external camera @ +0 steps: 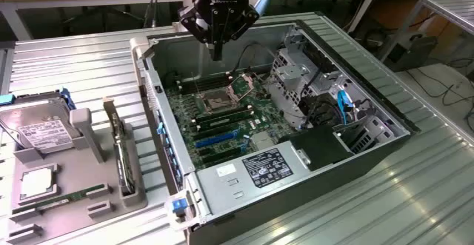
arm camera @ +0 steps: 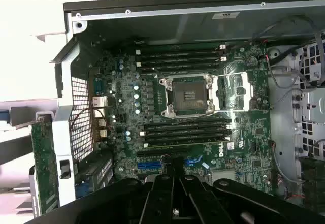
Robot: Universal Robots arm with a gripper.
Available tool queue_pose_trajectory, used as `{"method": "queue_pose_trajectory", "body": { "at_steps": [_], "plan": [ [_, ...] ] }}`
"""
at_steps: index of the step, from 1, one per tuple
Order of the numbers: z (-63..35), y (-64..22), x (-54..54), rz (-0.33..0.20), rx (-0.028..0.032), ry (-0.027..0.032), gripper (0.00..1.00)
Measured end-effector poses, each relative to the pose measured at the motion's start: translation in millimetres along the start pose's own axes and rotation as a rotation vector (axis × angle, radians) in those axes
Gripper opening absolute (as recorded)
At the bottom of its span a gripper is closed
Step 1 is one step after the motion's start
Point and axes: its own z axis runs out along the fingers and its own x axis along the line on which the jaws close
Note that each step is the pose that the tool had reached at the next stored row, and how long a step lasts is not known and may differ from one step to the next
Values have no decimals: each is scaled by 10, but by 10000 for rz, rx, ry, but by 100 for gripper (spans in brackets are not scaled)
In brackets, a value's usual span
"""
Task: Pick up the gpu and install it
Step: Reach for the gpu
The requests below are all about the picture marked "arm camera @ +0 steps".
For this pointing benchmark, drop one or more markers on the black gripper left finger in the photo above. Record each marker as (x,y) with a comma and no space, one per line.
(162,203)

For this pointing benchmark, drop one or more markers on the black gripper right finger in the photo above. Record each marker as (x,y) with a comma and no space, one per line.
(193,203)

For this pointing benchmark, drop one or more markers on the black expansion slot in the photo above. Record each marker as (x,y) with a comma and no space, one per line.
(149,154)

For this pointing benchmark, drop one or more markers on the open PC case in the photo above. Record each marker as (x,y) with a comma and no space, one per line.
(152,10)

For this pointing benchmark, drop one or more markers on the CPU socket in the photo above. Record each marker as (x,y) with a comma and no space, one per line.
(189,95)

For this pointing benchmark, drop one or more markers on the metal socket cover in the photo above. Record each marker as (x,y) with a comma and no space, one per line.
(233,92)

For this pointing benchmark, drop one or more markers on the silver chipset heatsink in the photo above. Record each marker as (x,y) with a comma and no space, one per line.
(226,175)

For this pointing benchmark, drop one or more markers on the metal rear port block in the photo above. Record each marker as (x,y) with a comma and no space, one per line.
(99,102)

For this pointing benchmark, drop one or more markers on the black RAM slot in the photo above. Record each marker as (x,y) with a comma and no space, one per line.
(177,60)
(177,67)
(152,142)
(188,135)
(188,123)
(177,47)
(177,53)
(188,129)

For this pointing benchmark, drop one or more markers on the blue disk carrier bracket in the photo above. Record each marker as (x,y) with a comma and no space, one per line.
(4,116)

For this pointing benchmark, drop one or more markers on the blue expansion slot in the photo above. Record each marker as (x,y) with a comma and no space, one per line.
(149,166)

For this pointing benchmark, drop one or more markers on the metal disk bay cage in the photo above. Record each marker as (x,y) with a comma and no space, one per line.
(312,107)

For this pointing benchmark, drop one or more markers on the metal socket locking lever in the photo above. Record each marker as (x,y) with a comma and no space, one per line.
(198,116)
(160,72)

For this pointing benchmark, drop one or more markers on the green motherboard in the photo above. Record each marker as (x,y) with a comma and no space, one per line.
(254,145)

